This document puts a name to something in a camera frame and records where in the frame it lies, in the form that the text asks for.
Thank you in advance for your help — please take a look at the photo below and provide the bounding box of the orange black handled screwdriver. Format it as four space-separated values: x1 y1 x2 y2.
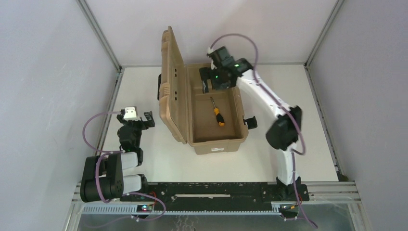
210 97 225 127

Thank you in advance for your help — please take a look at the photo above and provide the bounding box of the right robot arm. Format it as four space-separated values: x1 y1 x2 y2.
199 58 306 204

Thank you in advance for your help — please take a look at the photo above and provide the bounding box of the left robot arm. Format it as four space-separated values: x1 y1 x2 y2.
79 108 155 203

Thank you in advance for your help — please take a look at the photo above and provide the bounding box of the tan plastic toolbox bin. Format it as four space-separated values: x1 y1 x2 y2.
158 26 257 154

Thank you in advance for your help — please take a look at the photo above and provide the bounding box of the small green-lit circuit board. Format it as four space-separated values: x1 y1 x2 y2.
137 205 154 213

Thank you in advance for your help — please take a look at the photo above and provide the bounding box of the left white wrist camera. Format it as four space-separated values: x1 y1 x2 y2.
123 106 139 121

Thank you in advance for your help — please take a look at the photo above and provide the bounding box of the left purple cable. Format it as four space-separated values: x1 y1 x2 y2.
82 111 166 228

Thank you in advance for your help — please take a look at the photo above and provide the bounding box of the purple cable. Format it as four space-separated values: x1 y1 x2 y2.
208 33 319 229
82 111 166 228

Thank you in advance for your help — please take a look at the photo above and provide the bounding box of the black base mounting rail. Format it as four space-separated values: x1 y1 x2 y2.
121 181 310 212

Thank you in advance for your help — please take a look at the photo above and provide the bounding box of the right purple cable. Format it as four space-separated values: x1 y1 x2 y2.
208 33 319 229

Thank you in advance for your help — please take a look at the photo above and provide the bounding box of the aluminium frame front rail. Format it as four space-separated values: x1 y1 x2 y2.
64 181 371 231

